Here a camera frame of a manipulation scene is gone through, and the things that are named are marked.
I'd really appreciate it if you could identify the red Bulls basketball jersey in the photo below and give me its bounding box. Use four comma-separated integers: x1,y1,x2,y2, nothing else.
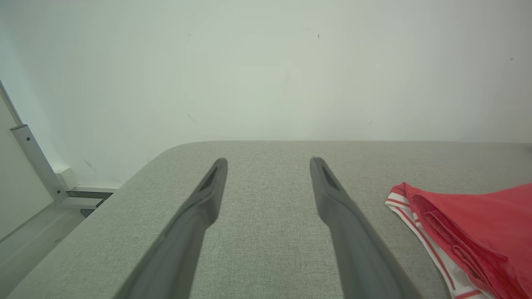
384,182,532,299

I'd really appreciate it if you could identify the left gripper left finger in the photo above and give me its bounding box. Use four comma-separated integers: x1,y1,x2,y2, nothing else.
114,158,228,299

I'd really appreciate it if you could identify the white board panel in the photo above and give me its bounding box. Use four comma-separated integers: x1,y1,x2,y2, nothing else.
0,81,55,241

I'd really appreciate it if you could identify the grey metal frame bar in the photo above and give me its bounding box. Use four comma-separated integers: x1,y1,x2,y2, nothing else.
10,124,106,210

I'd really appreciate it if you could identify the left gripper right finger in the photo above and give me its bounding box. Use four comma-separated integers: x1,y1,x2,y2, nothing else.
310,157,424,299

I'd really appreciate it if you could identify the white wall baseboard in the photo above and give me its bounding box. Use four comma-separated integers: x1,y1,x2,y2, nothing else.
54,166,121,194

